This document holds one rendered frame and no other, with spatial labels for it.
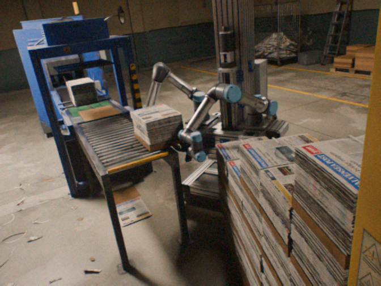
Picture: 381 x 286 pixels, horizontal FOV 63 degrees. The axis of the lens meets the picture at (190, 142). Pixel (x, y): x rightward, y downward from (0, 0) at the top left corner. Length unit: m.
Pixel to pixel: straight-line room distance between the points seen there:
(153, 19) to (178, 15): 0.95
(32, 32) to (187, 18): 7.33
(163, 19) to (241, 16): 9.05
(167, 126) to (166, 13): 9.54
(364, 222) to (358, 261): 0.06
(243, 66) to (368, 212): 2.30
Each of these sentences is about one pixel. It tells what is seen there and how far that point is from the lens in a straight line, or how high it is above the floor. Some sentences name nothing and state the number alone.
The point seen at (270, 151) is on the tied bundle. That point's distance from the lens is 1.50.
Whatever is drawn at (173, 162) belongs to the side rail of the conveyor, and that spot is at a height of 0.73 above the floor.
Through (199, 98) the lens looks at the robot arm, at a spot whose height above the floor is 1.02.
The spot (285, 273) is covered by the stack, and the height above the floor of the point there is 0.72.
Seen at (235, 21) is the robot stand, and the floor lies 1.60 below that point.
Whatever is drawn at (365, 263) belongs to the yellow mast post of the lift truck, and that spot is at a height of 1.40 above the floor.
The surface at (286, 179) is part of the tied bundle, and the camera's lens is 1.27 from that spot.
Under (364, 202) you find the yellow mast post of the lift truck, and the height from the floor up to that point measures 1.48.
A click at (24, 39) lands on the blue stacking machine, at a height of 1.60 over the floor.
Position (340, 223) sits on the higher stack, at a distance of 0.87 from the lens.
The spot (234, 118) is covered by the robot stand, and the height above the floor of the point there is 0.83.
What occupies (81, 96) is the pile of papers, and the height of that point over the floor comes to 0.91.
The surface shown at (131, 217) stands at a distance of 3.01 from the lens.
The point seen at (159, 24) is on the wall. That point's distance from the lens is 11.49.
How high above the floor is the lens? 1.69
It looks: 22 degrees down
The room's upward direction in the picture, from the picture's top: 7 degrees counter-clockwise
